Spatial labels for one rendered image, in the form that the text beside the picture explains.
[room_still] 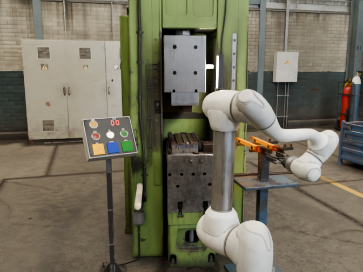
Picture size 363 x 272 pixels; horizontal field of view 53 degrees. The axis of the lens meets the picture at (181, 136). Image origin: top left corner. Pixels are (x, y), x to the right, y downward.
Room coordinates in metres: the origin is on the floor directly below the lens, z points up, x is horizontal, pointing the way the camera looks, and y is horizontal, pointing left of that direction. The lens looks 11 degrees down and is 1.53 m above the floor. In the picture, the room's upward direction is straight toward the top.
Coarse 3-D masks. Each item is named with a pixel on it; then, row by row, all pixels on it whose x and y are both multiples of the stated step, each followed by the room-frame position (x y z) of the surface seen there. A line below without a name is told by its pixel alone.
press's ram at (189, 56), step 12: (168, 36) 2.62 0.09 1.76; (180, 36) 2.63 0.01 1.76; (192, 36) 2.63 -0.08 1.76; (204, 36) 2.64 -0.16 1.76; (168, 48) 2.62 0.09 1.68; (180, 48) 2.63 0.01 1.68; (192, 48) 2.63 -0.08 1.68; (204, 48) 2.64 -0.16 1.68; (168, 60) 2.62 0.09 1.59; (180, 60) 2.63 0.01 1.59; (192, 60) 2.63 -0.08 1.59; (204, 60) 2.64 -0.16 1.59; (168, 72) 2.62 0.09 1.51; (180, 72) 2.63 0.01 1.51; (192, 72) 2.63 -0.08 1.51; (204, 72) 2.64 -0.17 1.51; (168, 84) 2.62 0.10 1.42; (180, 84) 2.63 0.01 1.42; (192, 84) 2.63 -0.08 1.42; (204, 84) 2.64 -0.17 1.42
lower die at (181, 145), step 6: (180, 132) 3.03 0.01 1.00; (186, 132) 3.03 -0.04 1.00; (174, 138) 2.87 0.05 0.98; (180, 138) 2.81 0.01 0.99; (192, 138) 2.80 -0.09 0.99; (174, 144) 2.63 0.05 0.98; (180, 144) 2.63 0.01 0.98; (186, 144) 2.63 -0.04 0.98; (192, 144) 2.63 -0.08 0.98; (174, 150) 2.62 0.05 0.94; (180, 150) 2.63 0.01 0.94; (186, 150) 2.63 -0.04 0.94; (192, 150) 2.63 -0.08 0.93
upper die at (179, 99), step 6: (174, 96) 2.62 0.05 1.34; (180, 96) 2.63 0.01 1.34; (186, 96) 2.63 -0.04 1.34; (192, 96) 2.63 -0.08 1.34; (198, 96) 2.64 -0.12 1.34; (174, 102) 2.62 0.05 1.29; (180, 102) 2.62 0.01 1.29; (186, 102) 2.63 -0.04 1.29; (192, 102) 2.63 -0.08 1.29; (198, 102) 2.64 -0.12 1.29
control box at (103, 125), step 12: (84, 120) 2.41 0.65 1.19; (96, 120) 2.44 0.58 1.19; (108, 120) 2.48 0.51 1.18; (120, 120) 2.52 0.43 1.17; (84, 132) 2.37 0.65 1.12; (96, 132) 2.40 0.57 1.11; (120, 132) 2.47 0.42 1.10; (132, 132) 2.51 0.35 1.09; (84, 144) 2.38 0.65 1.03; (120, 144) 2.43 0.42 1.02; (132, 144) 2.47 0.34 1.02; (96, 156) 2.31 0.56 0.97; (108, 156) 2.35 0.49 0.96; (120, 156) 2.42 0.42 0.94; (132, 156) 2.50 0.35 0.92
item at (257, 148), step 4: (236, 140) 2.59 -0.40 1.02; (240, 140) 2.52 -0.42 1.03; (244, 140) 2.50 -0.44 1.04; (244, 144) 2.46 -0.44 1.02; (248, 144) 2.39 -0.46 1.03; (252, 144) 2.37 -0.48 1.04; (256, 148) 2.27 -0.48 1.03; (260, 148) 2.24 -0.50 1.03; (264, 148) 2.19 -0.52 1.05; (260, 152) 2.24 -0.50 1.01; (264, 152) 2.19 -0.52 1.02
